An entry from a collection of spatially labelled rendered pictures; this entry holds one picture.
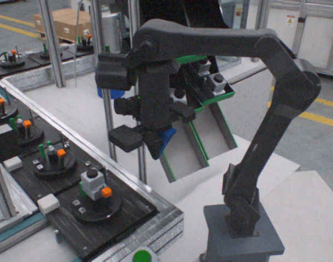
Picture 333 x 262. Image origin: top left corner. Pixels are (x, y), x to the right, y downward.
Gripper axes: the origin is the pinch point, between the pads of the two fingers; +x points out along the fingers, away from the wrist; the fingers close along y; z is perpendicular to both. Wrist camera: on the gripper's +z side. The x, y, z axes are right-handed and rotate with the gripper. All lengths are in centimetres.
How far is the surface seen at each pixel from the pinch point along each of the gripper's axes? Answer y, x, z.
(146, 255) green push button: 5.4, 28.2, -2.2
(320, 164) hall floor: -202, 125, 23
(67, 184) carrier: 6.5, 28.5, 34.3
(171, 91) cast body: -19.3, -1.4, 14.8
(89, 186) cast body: 7.2, 18.9, 18.4
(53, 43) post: -39, 14, 128
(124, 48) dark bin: -18.9, -8.6, 34.6
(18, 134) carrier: 7, 27, 70
